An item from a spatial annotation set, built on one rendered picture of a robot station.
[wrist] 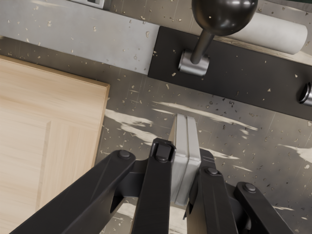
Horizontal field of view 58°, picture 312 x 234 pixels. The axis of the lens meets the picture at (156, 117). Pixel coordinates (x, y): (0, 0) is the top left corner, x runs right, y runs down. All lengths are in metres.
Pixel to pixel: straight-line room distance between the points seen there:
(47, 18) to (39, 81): 0.08
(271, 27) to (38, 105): 0.27
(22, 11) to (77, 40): 0.06
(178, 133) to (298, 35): 0.18
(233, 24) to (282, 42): 0.15
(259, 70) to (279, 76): 0.02
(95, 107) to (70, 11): 0.11
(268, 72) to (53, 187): 0.29
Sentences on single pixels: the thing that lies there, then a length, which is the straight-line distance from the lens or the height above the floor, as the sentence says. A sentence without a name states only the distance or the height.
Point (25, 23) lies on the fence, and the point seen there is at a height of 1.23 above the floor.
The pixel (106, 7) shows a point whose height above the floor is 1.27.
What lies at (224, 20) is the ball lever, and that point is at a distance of 0.17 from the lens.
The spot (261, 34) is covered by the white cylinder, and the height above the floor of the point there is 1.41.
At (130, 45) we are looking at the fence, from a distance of 0.29.
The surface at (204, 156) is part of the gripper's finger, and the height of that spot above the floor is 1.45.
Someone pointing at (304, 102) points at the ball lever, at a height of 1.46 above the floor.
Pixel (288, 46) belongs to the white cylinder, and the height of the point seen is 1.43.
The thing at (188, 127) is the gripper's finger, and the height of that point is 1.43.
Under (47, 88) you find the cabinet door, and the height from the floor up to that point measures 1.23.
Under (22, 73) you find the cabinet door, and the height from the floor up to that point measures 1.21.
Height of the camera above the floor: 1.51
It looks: 34 degrees down
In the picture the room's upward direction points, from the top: 118 degrees clockwise
